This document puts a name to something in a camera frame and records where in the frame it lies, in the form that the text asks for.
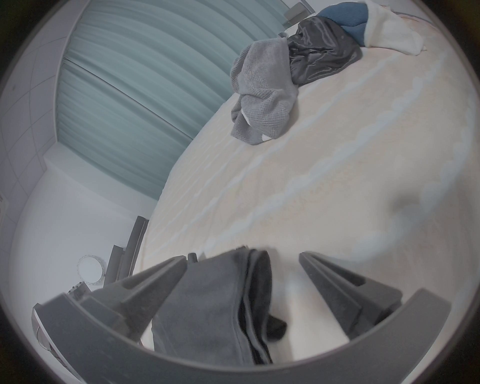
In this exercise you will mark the round white disc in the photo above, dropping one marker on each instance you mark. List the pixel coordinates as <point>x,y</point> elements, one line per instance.
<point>90,269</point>

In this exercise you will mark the dark blue garment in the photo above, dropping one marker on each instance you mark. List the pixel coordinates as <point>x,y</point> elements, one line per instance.
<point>348,17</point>

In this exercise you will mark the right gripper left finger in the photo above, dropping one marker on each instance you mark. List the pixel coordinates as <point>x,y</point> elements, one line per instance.
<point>142,300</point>

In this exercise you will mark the blue-green curtain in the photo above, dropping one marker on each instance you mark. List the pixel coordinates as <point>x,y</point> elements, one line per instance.
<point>112,131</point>
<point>168,48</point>

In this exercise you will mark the bed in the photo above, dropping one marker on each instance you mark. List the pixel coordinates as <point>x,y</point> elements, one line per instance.
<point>337,150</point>

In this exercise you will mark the grey bedside table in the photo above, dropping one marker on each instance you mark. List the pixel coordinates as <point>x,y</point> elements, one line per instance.
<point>298,13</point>

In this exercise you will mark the grey garment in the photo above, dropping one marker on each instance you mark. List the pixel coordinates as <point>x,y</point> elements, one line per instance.
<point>262,97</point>

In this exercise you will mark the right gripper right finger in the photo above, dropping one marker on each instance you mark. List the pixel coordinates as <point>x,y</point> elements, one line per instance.
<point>345,296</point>

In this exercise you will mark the black T-shirt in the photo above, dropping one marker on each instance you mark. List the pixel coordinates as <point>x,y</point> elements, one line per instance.
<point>210,307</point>

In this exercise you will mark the white garment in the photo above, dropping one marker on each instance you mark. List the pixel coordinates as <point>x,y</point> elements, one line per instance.
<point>390,32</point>

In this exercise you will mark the black shiny garment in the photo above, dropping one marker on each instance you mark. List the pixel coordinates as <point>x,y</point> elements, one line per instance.
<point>322,52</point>

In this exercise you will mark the black chest of drawers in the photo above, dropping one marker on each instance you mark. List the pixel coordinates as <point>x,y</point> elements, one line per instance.
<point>135,243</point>

